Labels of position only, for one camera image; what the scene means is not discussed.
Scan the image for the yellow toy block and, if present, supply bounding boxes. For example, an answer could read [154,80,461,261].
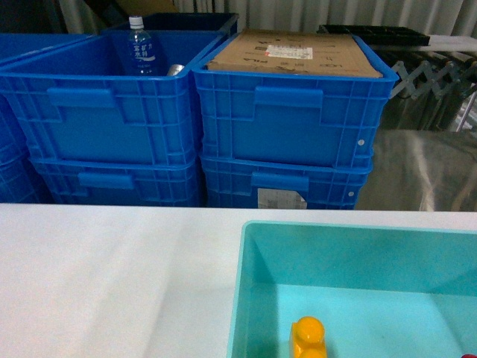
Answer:
[288,316,328,358]

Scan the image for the teal plastic tray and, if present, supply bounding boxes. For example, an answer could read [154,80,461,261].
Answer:
[227,222,476,357]

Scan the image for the lower left blue crate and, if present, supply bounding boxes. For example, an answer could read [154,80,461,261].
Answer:
[30,157,205,207]

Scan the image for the grey scissor folding gate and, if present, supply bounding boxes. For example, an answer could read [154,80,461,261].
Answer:
[390,60,476,99]

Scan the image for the lower right blue crate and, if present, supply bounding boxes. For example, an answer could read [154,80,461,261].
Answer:
[200,154,372,210]

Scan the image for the stainless steel cabinet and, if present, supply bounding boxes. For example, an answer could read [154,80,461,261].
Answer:
[356,130,476,212]

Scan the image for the clear water bottle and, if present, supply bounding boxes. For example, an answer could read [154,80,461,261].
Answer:
[127,16,162,76]

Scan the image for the blue crates at left edge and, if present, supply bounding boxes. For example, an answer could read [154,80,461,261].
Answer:
[0,33,90,204]

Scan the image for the cardboard box in crate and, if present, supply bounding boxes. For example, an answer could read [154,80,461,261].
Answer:
[206,29,382,78]

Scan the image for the black tray on shelf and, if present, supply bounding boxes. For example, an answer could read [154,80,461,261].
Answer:
[317,25,430,46]

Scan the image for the upper right blue crate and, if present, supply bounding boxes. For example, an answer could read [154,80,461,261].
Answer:
[193,33,398,169]

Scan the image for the upper left blue crate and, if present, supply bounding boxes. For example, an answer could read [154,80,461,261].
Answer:
[1,31,224,166]

